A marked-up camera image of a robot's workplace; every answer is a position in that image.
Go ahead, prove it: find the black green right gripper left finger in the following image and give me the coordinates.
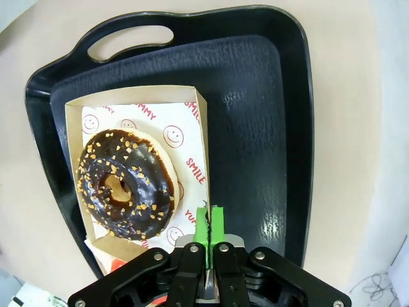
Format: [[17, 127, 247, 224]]
[[66, 207, 210, 307]]

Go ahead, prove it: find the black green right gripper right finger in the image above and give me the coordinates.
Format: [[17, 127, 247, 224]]
[[209, 206, 352, 307]]

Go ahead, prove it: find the chocolate donut with nuts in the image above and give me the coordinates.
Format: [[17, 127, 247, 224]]
[[75, 128, 178, 241]]

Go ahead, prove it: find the black plastic serving tray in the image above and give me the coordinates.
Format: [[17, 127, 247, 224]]
[[24, 4, 314, 278]]

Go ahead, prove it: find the white device with green parts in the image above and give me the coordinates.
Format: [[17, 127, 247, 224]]
[[12, 280, 70, 307]]

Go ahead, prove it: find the tangle of thin cables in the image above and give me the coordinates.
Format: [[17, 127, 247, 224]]
[[349, 272, 399, 304]]

